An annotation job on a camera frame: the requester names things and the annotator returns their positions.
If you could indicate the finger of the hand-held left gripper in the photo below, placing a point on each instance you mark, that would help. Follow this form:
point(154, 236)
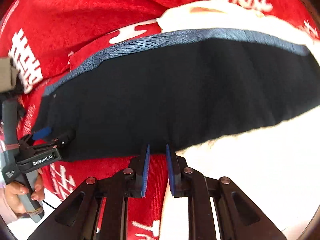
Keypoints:
point(41, 132)
point(63, 138)

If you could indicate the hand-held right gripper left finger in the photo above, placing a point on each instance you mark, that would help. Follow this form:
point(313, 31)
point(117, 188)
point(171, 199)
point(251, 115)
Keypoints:
point(145, 172)

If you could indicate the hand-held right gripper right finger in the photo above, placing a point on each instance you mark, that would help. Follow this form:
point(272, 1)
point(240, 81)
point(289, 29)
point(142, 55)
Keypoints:
point(170, 172)

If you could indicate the black pants with blue waistband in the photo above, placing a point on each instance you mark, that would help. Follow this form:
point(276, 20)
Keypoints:
point(162, 92)

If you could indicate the person's left hand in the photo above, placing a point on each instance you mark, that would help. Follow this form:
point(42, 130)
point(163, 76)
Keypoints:
point(15, 197)

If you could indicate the olive folded cloth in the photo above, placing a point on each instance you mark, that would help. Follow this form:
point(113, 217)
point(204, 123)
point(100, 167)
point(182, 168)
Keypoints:
point(6, 72)

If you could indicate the peach blanket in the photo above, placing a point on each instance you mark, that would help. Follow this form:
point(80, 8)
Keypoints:
point(250, 167)

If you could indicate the red printed blanket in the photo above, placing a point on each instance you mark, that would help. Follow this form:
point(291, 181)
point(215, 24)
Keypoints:
point(75, 17)

